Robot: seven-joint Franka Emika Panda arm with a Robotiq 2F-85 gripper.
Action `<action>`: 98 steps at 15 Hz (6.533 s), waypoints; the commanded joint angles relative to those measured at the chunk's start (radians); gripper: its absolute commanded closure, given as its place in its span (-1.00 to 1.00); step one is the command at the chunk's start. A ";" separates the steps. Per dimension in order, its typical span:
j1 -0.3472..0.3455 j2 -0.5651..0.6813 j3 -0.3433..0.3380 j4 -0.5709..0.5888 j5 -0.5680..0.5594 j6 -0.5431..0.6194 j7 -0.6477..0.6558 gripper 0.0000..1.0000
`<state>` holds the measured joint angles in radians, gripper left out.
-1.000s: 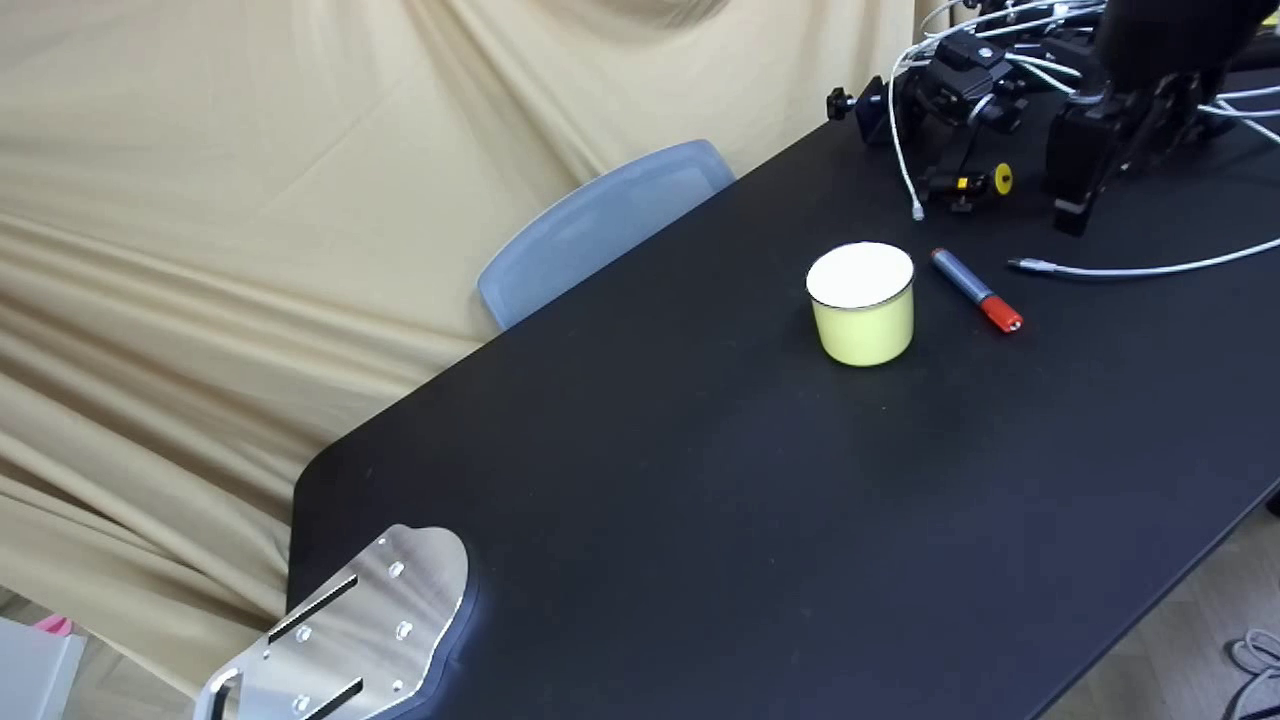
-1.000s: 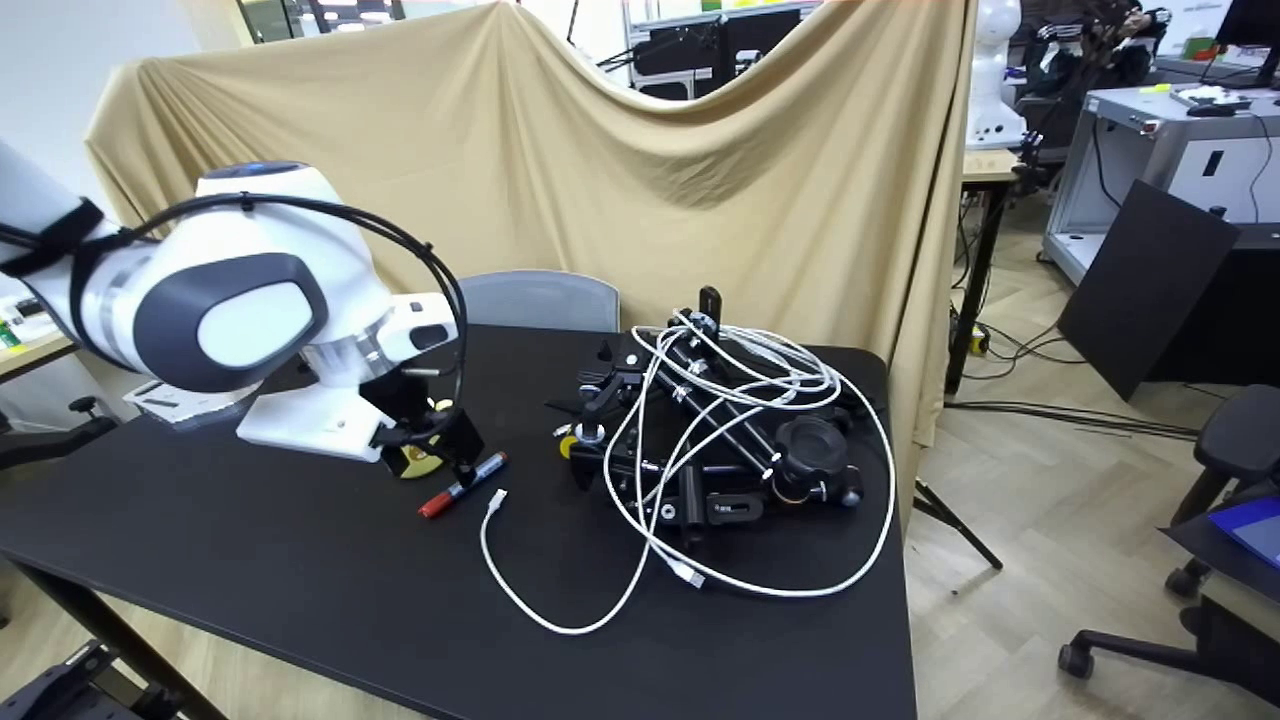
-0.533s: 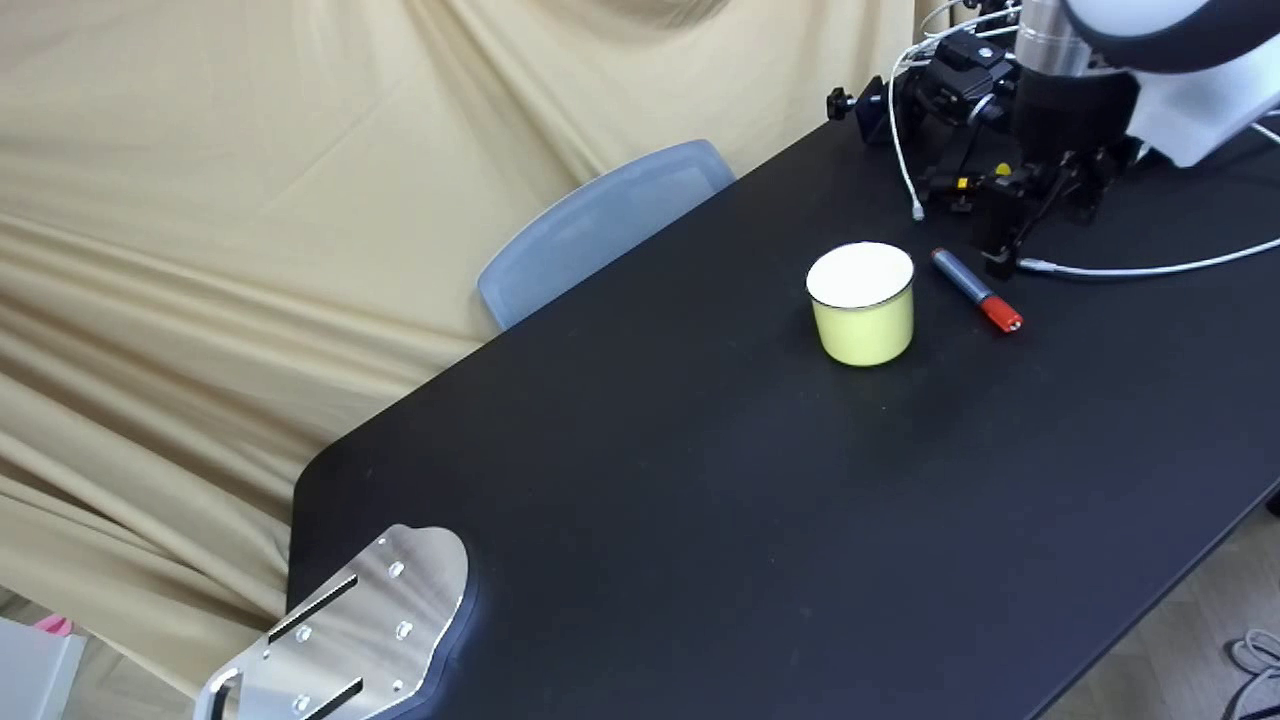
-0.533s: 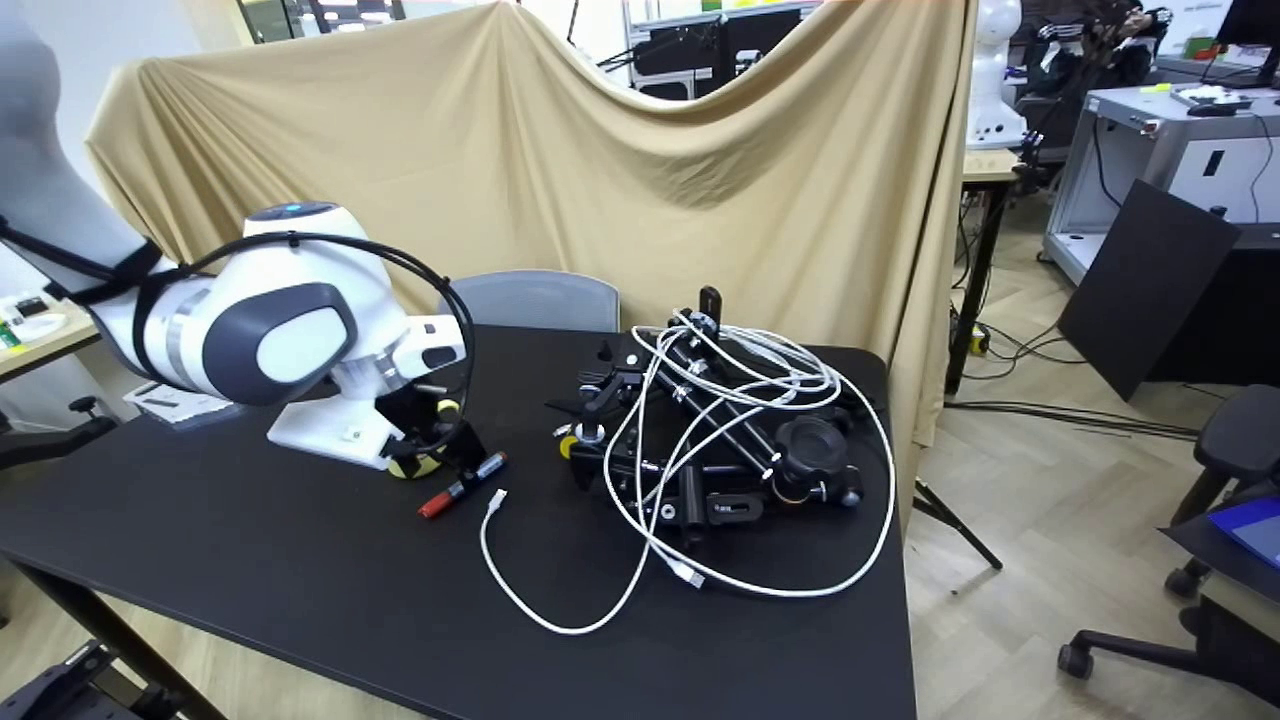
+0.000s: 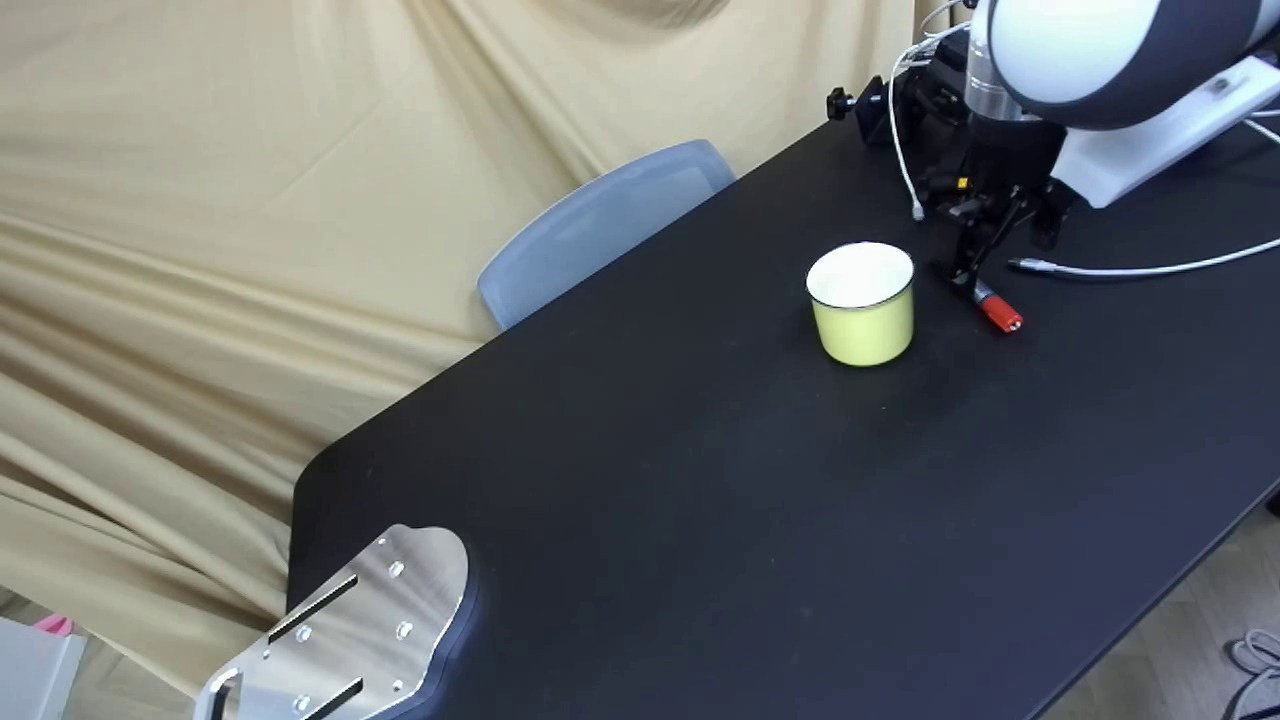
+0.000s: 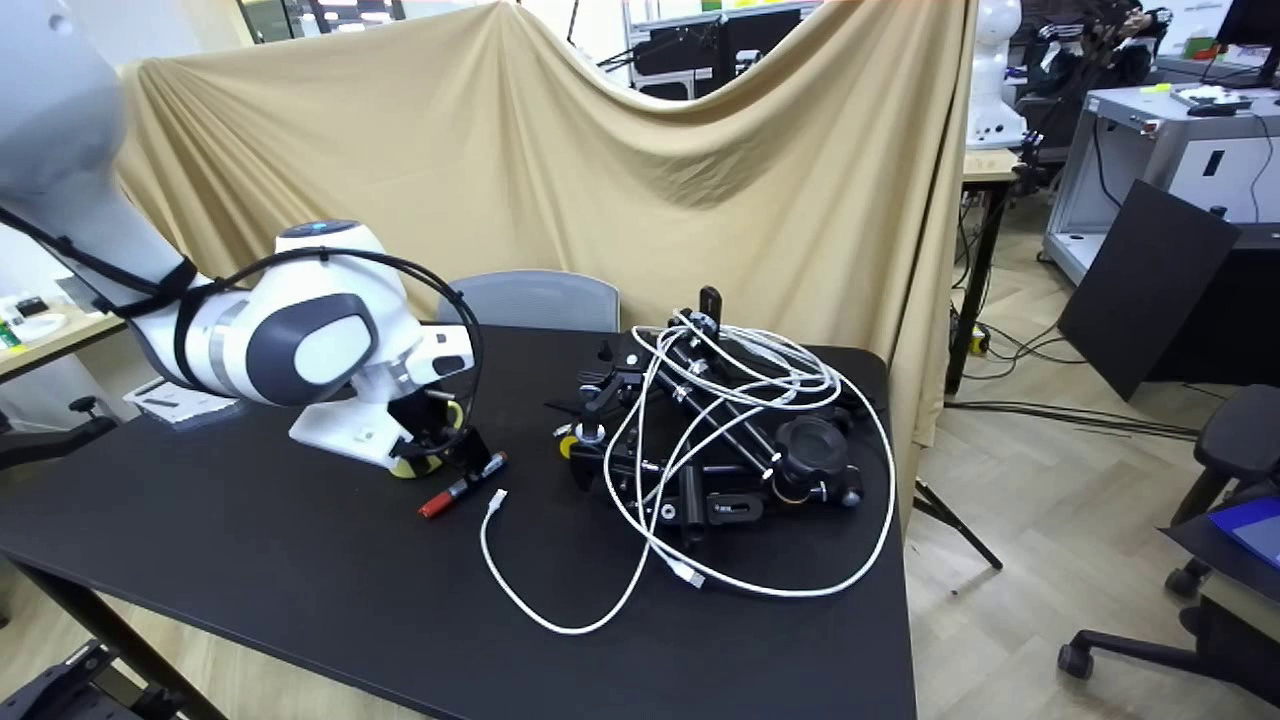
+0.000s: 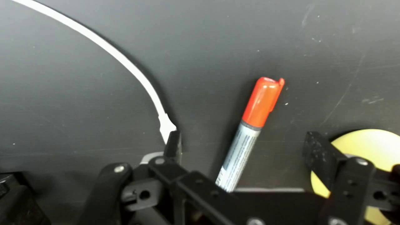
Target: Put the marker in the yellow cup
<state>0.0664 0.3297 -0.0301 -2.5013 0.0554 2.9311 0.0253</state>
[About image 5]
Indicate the black mini tripod yellow top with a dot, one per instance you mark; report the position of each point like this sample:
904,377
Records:
955,187

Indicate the small pink item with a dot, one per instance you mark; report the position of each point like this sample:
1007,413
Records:
56,623

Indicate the black device box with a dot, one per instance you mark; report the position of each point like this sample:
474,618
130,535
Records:
932,120

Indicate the blue chair back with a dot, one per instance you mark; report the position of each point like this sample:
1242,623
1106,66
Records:
600,227

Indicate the beige cloth backdrop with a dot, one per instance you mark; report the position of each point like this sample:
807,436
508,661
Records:
266,266

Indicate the black knob mount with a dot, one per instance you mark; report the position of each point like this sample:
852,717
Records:
852,100

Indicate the grey patterned floor item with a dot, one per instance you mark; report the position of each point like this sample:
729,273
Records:
1256,673

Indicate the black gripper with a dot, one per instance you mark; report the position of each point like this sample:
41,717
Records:
1021,166

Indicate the silver metal mounting plate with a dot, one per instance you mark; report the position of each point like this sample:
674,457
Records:
362,624

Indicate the white box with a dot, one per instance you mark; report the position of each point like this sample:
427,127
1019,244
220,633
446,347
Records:
33,673

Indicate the yellow enamel cup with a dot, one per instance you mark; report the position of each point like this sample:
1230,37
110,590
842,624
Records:
860,304

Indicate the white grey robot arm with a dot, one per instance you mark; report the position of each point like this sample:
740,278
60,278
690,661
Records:
1132,66

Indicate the red capped marker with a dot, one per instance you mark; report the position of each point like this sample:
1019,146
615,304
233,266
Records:
998,313

